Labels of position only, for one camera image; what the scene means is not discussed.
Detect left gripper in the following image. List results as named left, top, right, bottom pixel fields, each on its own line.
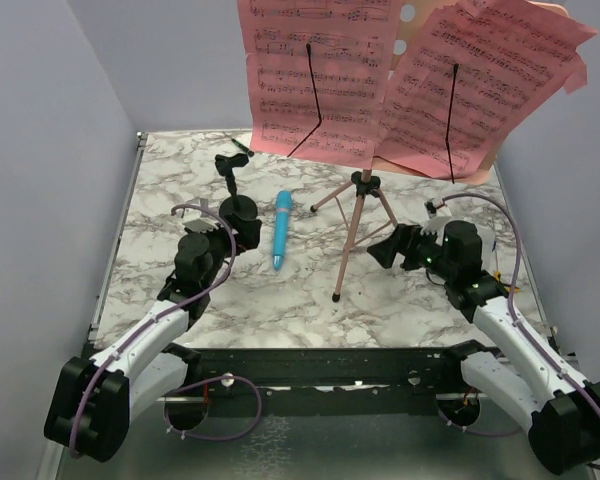
left=188, top=212, right=262, bottom=290

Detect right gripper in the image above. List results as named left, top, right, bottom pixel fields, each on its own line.
left=368, top=222, right=457, bottom=280

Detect pink sheet music pages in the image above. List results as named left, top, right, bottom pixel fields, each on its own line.
left=237, top=0, right=403, bottom=169

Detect pink sheet music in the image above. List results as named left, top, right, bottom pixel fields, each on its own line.
left=376, top=1, right=597, bottom=179

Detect pink music stand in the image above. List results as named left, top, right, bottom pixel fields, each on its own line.
left=308, top=0, right=571, bottom=303

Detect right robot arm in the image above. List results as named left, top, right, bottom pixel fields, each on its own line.
left=367, top=217, right=600, bottom=475

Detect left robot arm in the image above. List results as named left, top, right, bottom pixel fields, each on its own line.
left=43, top=214, right=262, bottom=462

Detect black microphone stand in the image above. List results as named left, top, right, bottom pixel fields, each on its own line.
left=214, top=153, right=258, bottom=220

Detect blue toy microphone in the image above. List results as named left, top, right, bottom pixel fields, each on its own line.
left=272, top=190, right=292, bottom=271

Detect yellow black pliers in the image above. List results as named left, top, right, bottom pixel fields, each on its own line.
left=494, top=270, right=511, bottom=291

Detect green black pen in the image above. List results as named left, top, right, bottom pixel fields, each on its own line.
left=230, top=138, right=254, bottom=157

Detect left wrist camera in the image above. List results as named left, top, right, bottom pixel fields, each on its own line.
left=180, top=198, right=220, bottom=234

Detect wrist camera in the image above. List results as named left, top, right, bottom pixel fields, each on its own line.
left=421, top=198, right=452, bottom=238
left=180, top=198, right=220, bottom=234

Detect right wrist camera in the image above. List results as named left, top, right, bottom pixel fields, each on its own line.
left=421, top=198, right=452, bottom=238

